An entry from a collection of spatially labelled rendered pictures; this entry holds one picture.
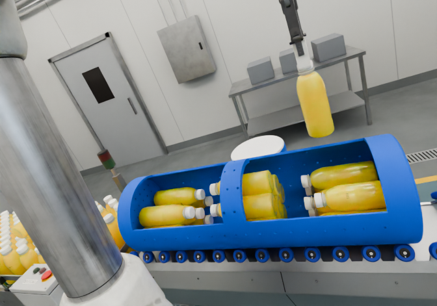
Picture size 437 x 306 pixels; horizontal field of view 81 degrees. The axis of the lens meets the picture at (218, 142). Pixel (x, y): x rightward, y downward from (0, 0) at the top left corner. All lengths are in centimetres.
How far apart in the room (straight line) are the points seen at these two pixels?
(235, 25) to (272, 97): 121
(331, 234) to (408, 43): 398
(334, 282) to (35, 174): 78
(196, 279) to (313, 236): 48
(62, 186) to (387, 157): 66
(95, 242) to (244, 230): 42
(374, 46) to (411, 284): 375
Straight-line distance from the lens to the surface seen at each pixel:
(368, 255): 84
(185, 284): 108
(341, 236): 75
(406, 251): 85
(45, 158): 44
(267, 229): 74
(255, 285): 96
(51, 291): 108
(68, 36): 503
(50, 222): 46
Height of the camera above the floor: 161
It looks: 21 degrees down
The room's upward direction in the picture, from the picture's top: 22 degrees counter-clockwise
